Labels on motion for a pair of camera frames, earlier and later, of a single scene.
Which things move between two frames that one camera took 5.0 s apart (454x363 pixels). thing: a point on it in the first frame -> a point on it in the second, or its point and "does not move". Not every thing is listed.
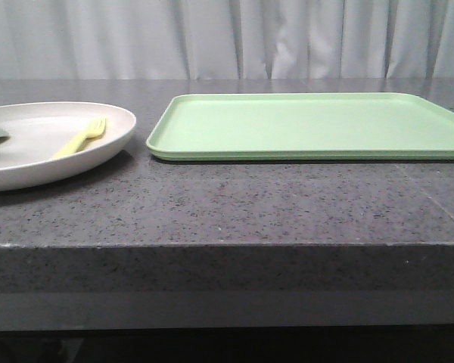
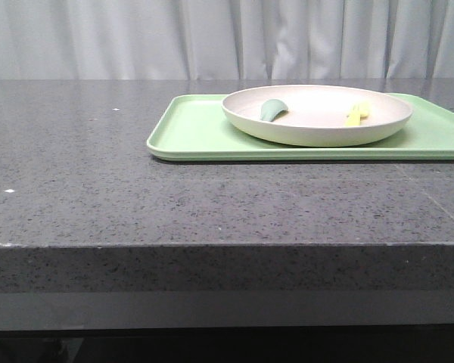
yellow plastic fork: (96, 129) -> (356, 114)
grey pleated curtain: (226, 39) does not move
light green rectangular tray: (307, 127) does not move
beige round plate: (38, 131) -> (318, 116)
